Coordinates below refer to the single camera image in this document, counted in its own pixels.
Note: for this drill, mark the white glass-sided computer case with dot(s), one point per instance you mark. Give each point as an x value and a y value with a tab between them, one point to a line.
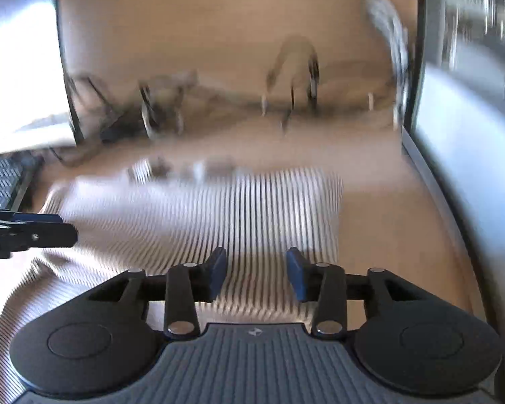
467	134

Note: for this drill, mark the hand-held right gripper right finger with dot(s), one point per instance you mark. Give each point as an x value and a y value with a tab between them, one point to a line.
296	275

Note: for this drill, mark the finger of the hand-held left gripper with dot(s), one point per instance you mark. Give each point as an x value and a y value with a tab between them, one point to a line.
38	218
46	235

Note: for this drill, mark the beige striped knit garment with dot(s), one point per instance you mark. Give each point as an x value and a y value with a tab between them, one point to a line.
256	219

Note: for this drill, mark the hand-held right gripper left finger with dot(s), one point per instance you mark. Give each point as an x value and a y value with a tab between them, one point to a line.
216	275

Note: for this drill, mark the black curved monitor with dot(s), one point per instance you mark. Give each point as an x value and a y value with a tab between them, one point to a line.
21	71

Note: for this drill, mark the black keyboard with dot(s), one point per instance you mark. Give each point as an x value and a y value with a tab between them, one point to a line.
4	181

